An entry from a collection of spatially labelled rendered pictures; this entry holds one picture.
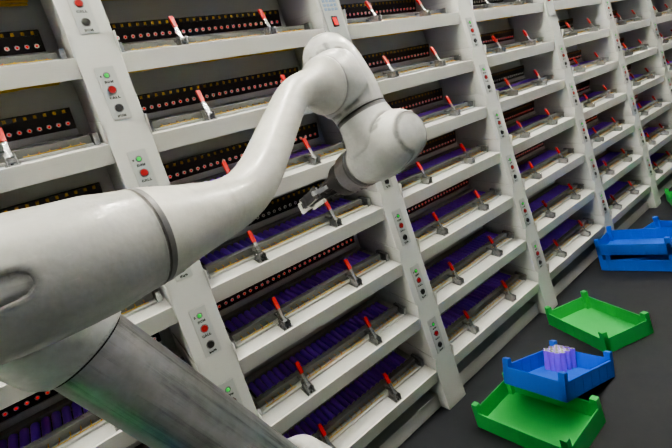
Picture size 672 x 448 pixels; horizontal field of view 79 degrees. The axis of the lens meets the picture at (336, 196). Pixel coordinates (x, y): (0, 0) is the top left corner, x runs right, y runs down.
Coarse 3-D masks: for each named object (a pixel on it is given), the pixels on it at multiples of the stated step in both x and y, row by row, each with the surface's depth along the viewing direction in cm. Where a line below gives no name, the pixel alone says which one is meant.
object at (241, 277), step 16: (368, 192) 138; (368, 208) 136; (256, 224) 128; (352, 224) 127; (368, 224) 132; (304, 240) 120; (320, 240) 121; (336, 240) 124; (272, 256) 113; (288, 256) 114; (304, 256) 118; (208, 272) 106; (224, 272) 109; (240, 272) 107; (256, 272) 109; (272, 272) 112; (224, 288) 104; (240, 288) 107
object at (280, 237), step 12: (348, 204) 136; (360, 204) 139; (324, 216) 130; (336, 216) 131; (300, 228) 125; (312, 228) 125; (264, 240) 119; (276, 240) 120; (240, 252) 113; (252, 252) 116; (216, 264) 110; (228, 264) 112
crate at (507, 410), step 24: (504, 384) 139; (480, 408) 129; (504, 408) 134; (528, 408) 130; (552, 408) 127; (576, 408) 123; (600, 408) 116; (504, 432) 122; (528, 432) 121; (552, 432) 119; (576, 432) 116
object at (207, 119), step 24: (288, 72) 139; (144, 96) 113; (168, 96) 117; (192, 96) 121; (216, 96) 126; (240, 96) 130; (264, 96) 132; (168, 120) 107; (192, 120) 108; (216, 120) 107; (240, 120) 111; (168, 144) 100
